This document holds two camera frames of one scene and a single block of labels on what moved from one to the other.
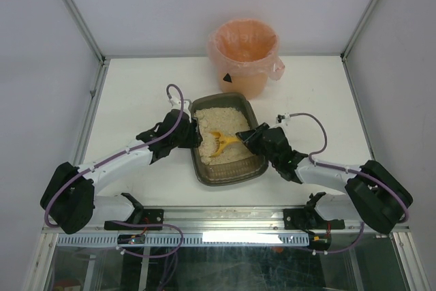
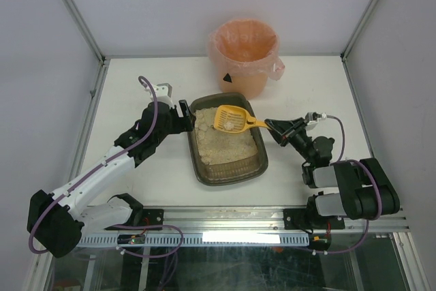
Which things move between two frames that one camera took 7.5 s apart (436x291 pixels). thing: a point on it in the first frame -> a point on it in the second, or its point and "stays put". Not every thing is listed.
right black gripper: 260,138 -> 289,133
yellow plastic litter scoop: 223,141 -> 232,118
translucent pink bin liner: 246,46 stays put
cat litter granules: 228,121 stays put
